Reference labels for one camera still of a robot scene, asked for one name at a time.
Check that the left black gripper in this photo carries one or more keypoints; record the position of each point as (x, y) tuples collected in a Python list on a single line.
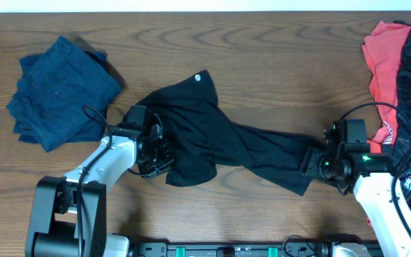
[(168, 158)]

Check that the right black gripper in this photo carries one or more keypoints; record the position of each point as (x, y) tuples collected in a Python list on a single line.
[(308, 163)]

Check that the black t-shirt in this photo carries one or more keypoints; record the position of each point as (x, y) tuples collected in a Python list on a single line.
[(201, 137)]

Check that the red t-shirt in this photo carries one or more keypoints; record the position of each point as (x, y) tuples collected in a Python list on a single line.
[(382, 52)]

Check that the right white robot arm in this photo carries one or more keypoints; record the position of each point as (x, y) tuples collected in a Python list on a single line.
[(372, 179)]

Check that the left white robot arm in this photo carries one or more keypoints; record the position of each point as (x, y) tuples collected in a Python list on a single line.
[(68, 216)]

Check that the folded navy blue garment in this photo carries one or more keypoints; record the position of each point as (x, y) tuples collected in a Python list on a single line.
[(54, 87)]

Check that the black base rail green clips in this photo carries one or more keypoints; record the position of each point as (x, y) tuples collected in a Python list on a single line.
[(292, 246)]

